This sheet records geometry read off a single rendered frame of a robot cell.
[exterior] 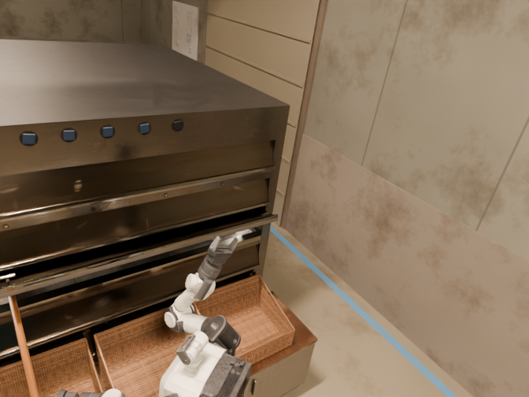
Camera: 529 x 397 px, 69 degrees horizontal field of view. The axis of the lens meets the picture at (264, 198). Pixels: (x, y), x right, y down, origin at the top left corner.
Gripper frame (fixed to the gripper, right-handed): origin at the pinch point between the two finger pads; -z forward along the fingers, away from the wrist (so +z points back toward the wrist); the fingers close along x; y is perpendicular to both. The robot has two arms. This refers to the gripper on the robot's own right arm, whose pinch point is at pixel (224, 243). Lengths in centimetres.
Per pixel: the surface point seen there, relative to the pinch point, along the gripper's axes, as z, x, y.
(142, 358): 117, -28, 34
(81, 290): 75, 18, 54
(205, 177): -3, -24, 56
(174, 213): 23, -16, 56
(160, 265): 58, -23, 52
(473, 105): -120, -182, 15
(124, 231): 37, 8, 56
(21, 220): 38, 55, 61
